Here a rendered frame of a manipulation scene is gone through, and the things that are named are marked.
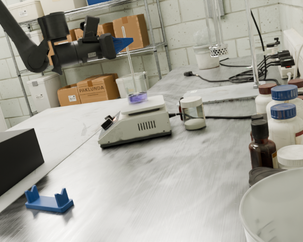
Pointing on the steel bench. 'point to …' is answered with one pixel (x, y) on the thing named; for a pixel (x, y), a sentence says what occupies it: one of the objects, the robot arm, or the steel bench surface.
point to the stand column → (252, 44)
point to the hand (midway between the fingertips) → (120, 42)
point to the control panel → (111, 125)
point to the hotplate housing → (138, 127)
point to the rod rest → (48, 200)
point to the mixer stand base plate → (225, 93)
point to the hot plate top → (154, 101)
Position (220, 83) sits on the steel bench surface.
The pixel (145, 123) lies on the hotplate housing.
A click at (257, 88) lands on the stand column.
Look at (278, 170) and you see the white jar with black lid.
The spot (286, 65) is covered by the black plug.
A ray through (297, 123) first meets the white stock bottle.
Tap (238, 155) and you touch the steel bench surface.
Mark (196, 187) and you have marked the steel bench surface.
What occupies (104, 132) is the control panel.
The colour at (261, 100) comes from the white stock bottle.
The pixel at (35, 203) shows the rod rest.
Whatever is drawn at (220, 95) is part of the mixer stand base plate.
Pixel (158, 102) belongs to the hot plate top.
